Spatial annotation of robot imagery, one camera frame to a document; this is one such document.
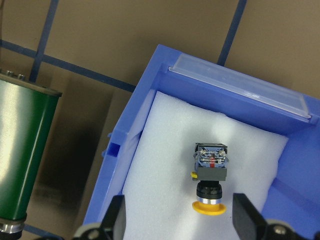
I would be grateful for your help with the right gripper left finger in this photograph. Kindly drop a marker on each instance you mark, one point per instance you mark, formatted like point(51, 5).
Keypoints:
point(112, 227)

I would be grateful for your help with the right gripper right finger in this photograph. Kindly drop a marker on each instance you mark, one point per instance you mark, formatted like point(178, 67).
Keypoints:
point(249, 224)

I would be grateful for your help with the yellow push button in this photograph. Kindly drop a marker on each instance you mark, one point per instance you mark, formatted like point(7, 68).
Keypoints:
point(210, 168)

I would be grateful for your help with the right blue plastic bin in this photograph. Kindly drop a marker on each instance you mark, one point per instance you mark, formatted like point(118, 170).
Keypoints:
point(294, 195)

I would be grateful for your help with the white foam pad right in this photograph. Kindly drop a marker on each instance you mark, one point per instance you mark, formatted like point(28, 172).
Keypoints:
point(182, 144)

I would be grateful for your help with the green conveyor belt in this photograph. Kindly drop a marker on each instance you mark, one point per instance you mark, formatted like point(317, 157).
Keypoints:
point(26, 115)

